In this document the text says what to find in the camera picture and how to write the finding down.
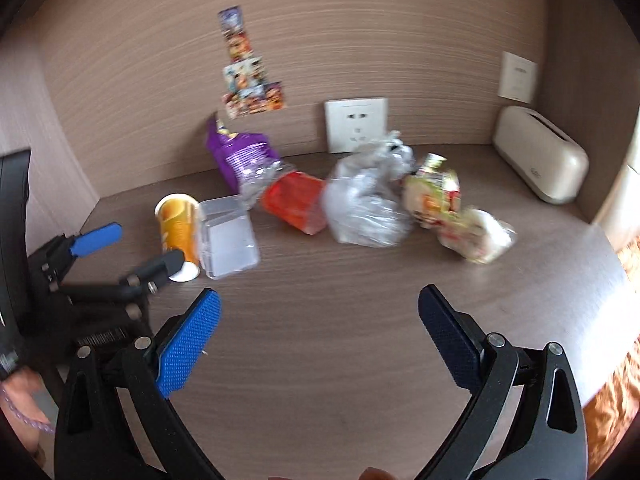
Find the clear plastic box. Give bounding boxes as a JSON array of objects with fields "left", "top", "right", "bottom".
[{"left": 197, "top": 194, "right": 262, "bottom": 281}]

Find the yellow paper cup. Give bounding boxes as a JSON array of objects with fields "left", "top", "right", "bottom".
[{"left": 154, "top": 192, "right": 203, "bottom": 282}]

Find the green red noodle packet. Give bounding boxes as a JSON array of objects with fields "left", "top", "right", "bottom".
[{"left": 402, "top": 153, "right": 463, "bottom": 231}]

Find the large white wall socket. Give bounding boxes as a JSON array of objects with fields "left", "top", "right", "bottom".
[{"left": 324, "top": 97, "right": 389, "bottom": 154}]

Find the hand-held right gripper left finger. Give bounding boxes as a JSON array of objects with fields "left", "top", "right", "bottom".
[{"left": 54, "top": 287, "right": 236, "bottom": 480}]

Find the small white wall socket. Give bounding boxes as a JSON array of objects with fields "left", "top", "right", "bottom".
[{"left": 498, "top": 51, "right": 539, "bottom": 102}]

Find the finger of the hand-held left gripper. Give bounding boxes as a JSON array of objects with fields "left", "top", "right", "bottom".
[
  {"left": 29, "top": 222, "right": 124, "bottom": 283},
  {"left": 59, "top": 250, "right": 187, "bottom": 306}
]

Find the clear plastic bottle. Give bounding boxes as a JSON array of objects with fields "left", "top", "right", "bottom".
[{"left": 239, "top": 159, "right": 298, "bottom": 210}]

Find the purple snack bag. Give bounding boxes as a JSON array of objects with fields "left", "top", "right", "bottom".
[{"left": 206, "top": 114, "right": 281, "bottom": 191}]

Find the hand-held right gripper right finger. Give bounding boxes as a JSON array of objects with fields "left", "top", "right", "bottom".
[{"left": 417, "top": 284, "right": 588, "bottom": 480}]

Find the person's left forearm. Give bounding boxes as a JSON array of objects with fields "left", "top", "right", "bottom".
[{"left": 0, "top": 365, "right": 57, "bottom": 461}]

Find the red plastic cup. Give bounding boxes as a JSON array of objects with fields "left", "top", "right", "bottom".
[{"left": 260, "top": 170, "right": 331, "bottom": 236}]

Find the wooden cabinet side panel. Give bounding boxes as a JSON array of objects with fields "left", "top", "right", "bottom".
[{"left": 540, "top": 0, "right": 640, "bottom": 226}]

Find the clear plastic bag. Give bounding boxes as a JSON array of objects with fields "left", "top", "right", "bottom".
[{"left": 321, "top": 130, "right": 417, "bottom": 248}]

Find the purple bead bracelet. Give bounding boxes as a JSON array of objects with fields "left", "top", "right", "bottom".
[{"left": 0, "top": 379, "right": 57, "bottom": 435}]

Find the white food packet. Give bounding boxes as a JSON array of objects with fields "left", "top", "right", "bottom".
[{"left": 437, "top": 207, "right": 517, "bottom": 265}]

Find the bed with orange sheet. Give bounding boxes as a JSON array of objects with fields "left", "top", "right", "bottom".
[{"left": 582, "top": 237, "right": 640, "bottom": 466}]

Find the beige tissue box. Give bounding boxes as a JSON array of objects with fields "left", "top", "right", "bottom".
[{"left": 492, "top": 105, "right": 590, "bottom": 205}]

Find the strip of picture stickers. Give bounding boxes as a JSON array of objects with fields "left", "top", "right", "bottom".
[{"left": 217, "top": 6, "right": 287, "bottom": 120}]

